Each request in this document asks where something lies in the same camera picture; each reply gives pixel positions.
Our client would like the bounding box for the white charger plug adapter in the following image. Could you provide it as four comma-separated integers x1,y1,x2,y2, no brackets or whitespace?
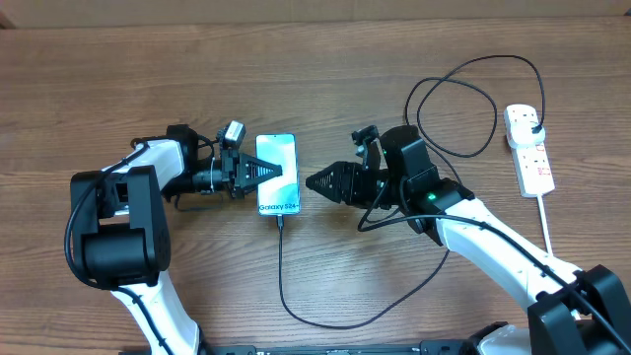
507,121,546,149

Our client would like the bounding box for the black USB charging cable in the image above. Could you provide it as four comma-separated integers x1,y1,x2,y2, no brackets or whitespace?
275,54,547,330

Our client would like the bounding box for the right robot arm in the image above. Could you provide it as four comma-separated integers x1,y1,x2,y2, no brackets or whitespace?
306,125,630,354

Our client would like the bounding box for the smartphone with blue screen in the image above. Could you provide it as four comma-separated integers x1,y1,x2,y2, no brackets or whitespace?
254,132,303,218

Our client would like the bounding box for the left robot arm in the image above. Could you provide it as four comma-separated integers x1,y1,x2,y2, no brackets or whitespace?
64,121,283,354

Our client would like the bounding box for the white power strip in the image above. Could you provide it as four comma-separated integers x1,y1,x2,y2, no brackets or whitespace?
503,104,555,198

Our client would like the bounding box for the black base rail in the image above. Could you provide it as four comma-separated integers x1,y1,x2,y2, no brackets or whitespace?
117,337,474,355

